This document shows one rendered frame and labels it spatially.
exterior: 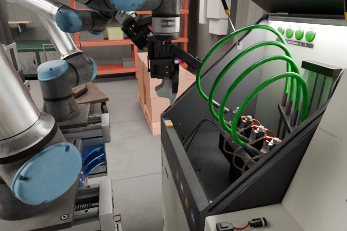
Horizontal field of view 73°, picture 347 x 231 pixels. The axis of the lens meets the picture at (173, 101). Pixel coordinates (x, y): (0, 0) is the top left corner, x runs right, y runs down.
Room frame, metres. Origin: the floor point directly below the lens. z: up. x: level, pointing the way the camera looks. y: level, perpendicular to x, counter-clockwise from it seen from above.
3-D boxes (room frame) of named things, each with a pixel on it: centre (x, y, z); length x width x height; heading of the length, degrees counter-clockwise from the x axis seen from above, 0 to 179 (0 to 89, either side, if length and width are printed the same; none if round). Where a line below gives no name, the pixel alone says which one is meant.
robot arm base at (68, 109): (0.93, 0.49, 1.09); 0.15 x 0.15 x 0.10
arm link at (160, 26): (0.66, 0.02, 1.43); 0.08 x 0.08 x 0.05
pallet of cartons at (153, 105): (3.29, 0.01, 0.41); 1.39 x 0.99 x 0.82; 11
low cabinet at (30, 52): (5.70, 3.43, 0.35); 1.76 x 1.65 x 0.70; 105
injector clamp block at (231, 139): (0.73, -0.28, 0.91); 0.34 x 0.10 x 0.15; 12
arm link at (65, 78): (0.94, 0.49, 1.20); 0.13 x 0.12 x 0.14; 156
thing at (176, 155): (0.79, -0.03, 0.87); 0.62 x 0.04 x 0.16; 12
